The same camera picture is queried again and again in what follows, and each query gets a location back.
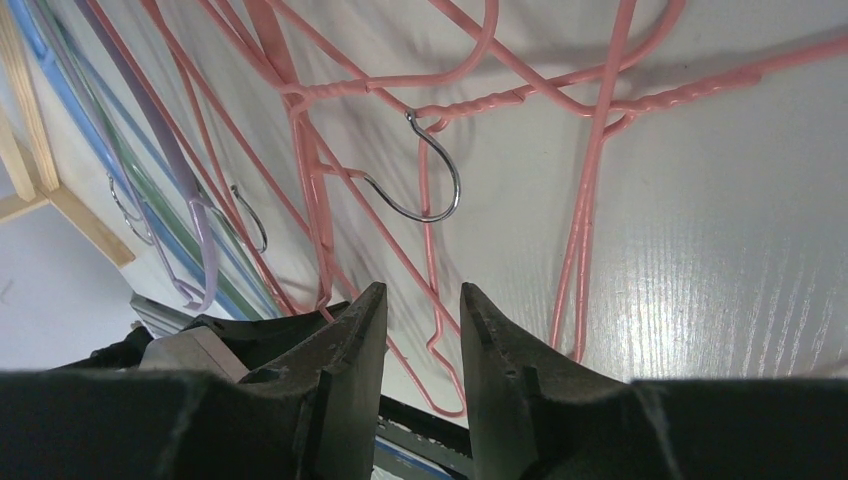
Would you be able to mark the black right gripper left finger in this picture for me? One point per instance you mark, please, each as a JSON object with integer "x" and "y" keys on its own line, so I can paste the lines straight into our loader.
{"x": 311, "y": 413}

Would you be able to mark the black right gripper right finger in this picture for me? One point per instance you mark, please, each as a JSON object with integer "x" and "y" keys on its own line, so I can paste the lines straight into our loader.
{"x": 533, "y": 413}

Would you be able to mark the pink notched hanger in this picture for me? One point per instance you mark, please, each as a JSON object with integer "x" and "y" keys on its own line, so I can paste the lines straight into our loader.
{"x": 269, "y": 55}

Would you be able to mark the green plastic hanger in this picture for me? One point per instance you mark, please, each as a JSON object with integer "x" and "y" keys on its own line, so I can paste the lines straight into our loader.
{"x": 172, "y": 218}

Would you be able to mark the purple plastic hanger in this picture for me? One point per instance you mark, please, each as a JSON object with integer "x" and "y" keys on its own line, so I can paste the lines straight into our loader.
{"x": 197, "y": 256}

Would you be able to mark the blue plastic hanger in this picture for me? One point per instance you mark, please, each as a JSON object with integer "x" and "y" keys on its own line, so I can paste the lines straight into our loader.
{"x": 99, "y": 146}

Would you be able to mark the wooden clothes rack frame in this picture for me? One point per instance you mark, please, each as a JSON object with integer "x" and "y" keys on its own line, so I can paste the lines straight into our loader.
{"x": 29, "y": 159}

